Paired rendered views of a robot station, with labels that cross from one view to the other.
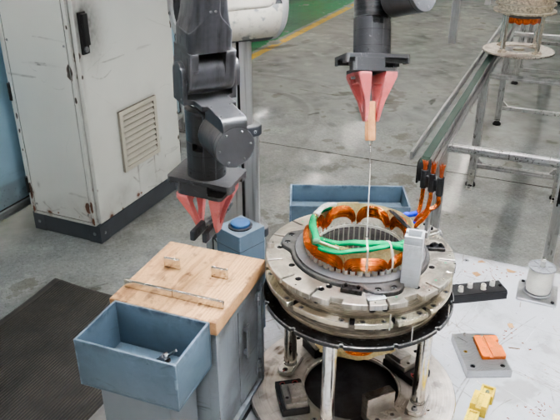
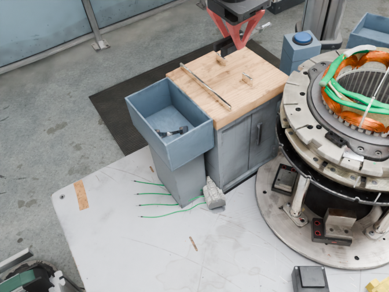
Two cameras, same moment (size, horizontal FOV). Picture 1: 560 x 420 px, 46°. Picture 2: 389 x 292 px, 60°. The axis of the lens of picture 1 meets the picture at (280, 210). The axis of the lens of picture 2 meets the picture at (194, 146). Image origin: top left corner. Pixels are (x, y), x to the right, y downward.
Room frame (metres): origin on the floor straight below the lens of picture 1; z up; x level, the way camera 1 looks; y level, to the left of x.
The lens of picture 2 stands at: (0.44, -0.16, 1.54)
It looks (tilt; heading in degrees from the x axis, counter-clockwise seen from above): 50 degrees down; 41
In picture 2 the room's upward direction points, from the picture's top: 7 degrees counter-clockwise
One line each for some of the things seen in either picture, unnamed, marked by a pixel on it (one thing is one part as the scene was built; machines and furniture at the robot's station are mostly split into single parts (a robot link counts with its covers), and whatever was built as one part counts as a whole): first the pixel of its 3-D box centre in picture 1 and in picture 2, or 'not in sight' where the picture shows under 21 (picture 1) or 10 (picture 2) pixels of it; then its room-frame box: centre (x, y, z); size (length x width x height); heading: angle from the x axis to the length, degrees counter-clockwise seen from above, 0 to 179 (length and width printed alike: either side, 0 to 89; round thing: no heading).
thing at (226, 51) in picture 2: (209, 232); (230, 48); (0.88, 0.11, 1.18); 0.04 x 0.01 x 0.02; 160
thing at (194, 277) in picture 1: (191, 283); (227, 80); (0.94, 0.15, 1.05); 0.20 x 0.19 x 0.02; 159
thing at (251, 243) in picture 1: (242, 278); (294, 79); (1.18, 0.08, 0.91); 0.07 x 0.07 x 0.25; 46
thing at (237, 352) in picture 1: (196, 351); (227, 125); (0.94, 0.15, 0.91); 0.19 x 0.19 x 0.26; 69
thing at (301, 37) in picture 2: (240, 222); (303, 37); (1.18, 0.08, 1.04); 0.04 x 0.04 x 0.01
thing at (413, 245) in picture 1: (412, 257); not in sight; (0.88, -0.21, 1.14); 0.03 x 0.03 x 0.09; 73
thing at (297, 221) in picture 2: not in sight; (294, 213); (0.86, -0.08, 0.81); 0.07 x 0.03 x 0.01; 65
